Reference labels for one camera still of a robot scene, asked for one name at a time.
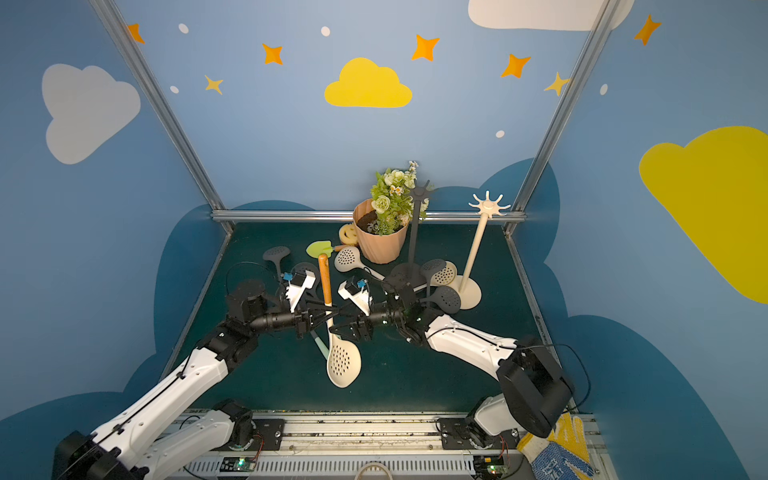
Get cream skimmer wood handle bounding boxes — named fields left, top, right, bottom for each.
left=318, top=255, right=362, bottom=388

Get grey skimmer mint handle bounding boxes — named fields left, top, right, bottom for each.
left=420, top=259, right=446, bottom=292
left=311, top=330, right=331, bottom=362
left=291, top=262, right=320, bottom=281
left=426, top=286, right=462, bottom=314

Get cream skimmer mint handle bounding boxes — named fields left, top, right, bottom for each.
left=430, top=261, right=458, bottom=286

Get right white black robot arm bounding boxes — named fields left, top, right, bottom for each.
left=331, top=280, right=574, bottom=448

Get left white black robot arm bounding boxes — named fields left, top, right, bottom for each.
left=51, top=271, right=337, bottom=479

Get dark grey utensil rack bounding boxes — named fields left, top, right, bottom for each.
left=390, top=180, right=431, bottom=287

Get cream utensil rack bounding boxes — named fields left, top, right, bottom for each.
left=449, top=191, right=510, bottom=310

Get all grey slotted skimmer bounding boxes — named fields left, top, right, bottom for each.
left=262, top=245, right=291, bottom=283

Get green small spatula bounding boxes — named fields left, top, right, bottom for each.
left=305, top=240, right=356, bottom=259

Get pink ribbed flower pot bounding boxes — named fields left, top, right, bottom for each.
left=353, top=199, right=408, bottom=265

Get yellow smiley sponge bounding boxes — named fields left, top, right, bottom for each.
left=338, top=224, right=358, bottom=246

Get green white artificial flowers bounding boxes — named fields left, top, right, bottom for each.
left=366, top=160, right=419, bottom=236

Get yellow blue work glove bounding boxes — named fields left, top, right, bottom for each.
left=517, top=413, right=594, bottom=480

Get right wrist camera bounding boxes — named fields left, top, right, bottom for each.
left=338, top=279, right=372, bottom=316

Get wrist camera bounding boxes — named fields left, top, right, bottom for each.
left=338, top=279, right=372, bottom=316
left=283, top=270, right=317, bottom=313

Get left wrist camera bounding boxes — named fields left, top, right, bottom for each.
left=283, top=270, right=317, bottom=313

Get cream skimmer wooden handle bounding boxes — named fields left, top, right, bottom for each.
left=334, top=246, right=385, bottom=280

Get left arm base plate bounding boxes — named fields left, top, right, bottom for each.
left=225, top=418, right=285, bottom=451

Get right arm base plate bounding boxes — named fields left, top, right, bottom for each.
left=436, top=417, right=502, bottom=450

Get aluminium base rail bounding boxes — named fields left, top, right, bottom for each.
left=164, top=409, right=615, bottom=479

